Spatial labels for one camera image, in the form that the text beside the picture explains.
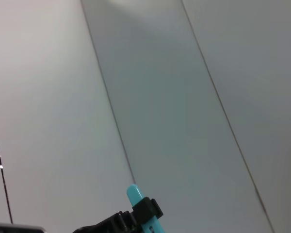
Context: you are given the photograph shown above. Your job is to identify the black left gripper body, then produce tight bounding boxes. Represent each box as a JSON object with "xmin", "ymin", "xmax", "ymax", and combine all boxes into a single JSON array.
[{"xmin": 72, "ymin": 215, "xmax": 118, "ymax": 233}]

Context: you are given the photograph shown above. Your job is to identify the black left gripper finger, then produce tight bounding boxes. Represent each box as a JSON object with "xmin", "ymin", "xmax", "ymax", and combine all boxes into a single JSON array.
[
  {"xmin": 150, "ymin": 198, "xmax": 164, "ymax": 217},
  {"xmin": 113, "ymin": 198, "xmax": 159, "ymax": 233}
]

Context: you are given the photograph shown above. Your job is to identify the blue scissors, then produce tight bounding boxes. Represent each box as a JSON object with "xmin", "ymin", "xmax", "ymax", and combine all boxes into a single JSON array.
[{"xmin": 126, "ymin": 184, "xmax": 166, "ymax": 233}]

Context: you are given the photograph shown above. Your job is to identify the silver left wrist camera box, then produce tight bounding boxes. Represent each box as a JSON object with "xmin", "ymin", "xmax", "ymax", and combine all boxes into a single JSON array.
[{"xmin": 0, "ymin": 222, "xmax": 47, "ymax": 233}]

